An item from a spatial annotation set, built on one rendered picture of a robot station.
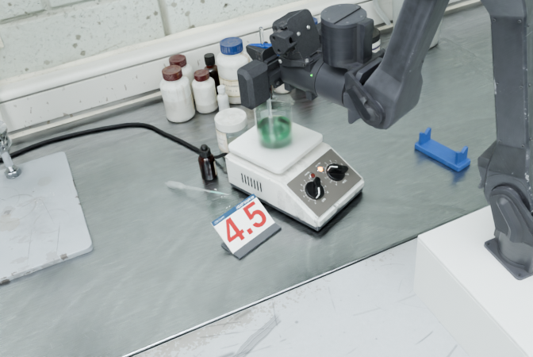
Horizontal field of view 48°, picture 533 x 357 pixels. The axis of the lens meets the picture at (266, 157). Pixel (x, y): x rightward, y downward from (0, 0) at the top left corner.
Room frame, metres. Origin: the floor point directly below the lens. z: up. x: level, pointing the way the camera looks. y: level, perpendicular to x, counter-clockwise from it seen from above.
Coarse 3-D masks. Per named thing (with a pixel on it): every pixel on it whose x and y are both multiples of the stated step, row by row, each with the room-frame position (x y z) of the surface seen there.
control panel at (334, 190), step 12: (324, 156) 0.78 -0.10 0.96; (336, 156) 0.79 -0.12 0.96; (312, 168) 0.75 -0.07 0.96; (324, 168) 0.76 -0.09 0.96; (348, 168) 0.77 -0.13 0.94; (300, 180) 0.73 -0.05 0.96; (312, 180) 0.73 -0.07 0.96; (324, 180) 0.74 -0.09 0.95; (348, 180) 0.75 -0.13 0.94; (300, 192) 0.71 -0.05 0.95; (324, 192) 0.72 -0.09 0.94; (336, 192) 0.72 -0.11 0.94; (312, 204) 0.69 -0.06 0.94; (324, 204) 0.70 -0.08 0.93
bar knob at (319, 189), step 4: (316, 180) 0.72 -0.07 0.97; (308, 184) 0.72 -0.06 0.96; (312, 184) 0.72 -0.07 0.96; (316, 184) 0.71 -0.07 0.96; (320, 184) 0.73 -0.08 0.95; (308, 188) 0.72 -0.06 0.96; (312, 188) 0.72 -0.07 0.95; (316, 188) 0.71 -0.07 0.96; (320, 188) 0.71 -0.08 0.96; (308, 192) 0.71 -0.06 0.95; (312, 192) 0.71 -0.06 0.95; (316, 192) 0.70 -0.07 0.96; (320, 192) 0.70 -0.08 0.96; (312, 196) 0.70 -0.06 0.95; (316, 196) 0.70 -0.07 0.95; (320, 196) 0.71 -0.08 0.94
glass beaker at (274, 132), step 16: (272, 96) 0.83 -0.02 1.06; (288, 96) 0.82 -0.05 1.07; (256, 112) 0.79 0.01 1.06; (272, 112) 0.77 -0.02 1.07; (288, 112) 0.79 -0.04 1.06; (256, 128) 0.80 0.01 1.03; (272, 128) 0.78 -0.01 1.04; (288, 128) 0.78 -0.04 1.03; (272, 144) 0.78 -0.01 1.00; (288, 144) 0.78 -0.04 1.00
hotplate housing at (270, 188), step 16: (320, 144) 0.81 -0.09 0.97; (240, 160) 0.79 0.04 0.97; (304, 160) 0.77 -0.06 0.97; (240, 176) 0.78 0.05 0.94; (256, 176) 0.76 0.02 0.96; (272, 176) 0.74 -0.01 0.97; (288, 176) 0.74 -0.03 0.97; (256, 192) 0.76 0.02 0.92; (272, 192) 0.73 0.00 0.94; (288, 192) 0.71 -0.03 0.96; (352, 192) 0.73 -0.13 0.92; (288, 208) 0.71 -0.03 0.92; (304, 208) 0.69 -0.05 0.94; (336, 208) 0.70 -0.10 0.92; (320, 224) 0.67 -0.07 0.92
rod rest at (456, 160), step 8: (424, 136) 0.86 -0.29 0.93; (416, 144) 0.86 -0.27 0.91; (424, 144) 0.85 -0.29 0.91; (432, 144) 0.85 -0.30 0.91; (440, 144) 0.85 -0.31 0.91; (424, 152) 0.84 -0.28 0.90; (432, 152) 0.83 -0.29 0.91; (440, 152) 0.83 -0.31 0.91; (448, 152) 0.82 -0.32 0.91; (456, 152) 0.79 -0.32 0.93; (464, 152) 0.79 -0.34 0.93; (440, 160) 0.81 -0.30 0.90; (448, 160) 0.80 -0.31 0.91; (456, 160) 0.79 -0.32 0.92; (464, 160) 0.80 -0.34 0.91; (456, 168) 0.78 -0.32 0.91
